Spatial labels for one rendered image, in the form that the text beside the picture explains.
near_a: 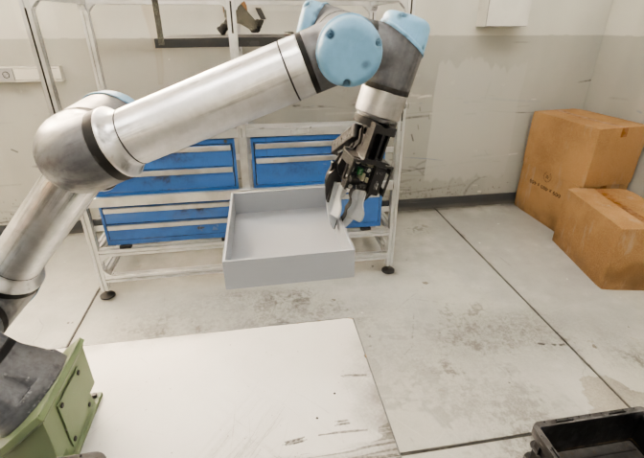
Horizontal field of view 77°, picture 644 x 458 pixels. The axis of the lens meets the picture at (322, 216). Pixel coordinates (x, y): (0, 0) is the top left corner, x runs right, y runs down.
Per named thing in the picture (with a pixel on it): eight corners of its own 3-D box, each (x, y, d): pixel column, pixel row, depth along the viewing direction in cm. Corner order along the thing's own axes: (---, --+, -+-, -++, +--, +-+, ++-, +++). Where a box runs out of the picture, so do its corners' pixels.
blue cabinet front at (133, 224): (108, 244, 221) (82, 144, 197) (243, 235, 232) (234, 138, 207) (107, 247, 219) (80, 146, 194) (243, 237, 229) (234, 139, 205)
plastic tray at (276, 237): (234, 215, 86) (231, 193, 84) (327, 207, 89) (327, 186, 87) (225, 289, 62) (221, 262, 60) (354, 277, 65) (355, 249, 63)
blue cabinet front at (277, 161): (257, 234, 233) (250, 137, 208) (379, 224, 243) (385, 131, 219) (258, 236, 230) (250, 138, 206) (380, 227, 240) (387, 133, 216)
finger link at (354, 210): (345, 241, 71) (359, 193, 68) (336, 226, 76) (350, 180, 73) (361, 243, 72) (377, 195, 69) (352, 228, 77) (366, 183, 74)
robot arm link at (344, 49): (-32, 156, 47) (370, -17, 41) (22, 127, 56) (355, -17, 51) (38, 235, 53) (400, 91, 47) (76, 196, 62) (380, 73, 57)
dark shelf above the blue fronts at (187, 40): (172, 46, 224) (171, 34, 221) (383, 44, 241) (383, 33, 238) (155, 52, 184) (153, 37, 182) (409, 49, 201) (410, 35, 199)
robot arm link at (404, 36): (375, 8, 63) (425, 25, 65) (353, 80, 67) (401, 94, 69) (387, 5, 56) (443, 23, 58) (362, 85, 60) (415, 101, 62)
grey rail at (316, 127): (67, 140, 201) (64, 130, 199) (398, 126, 225) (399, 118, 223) (59, 145, 192) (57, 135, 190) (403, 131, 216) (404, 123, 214)
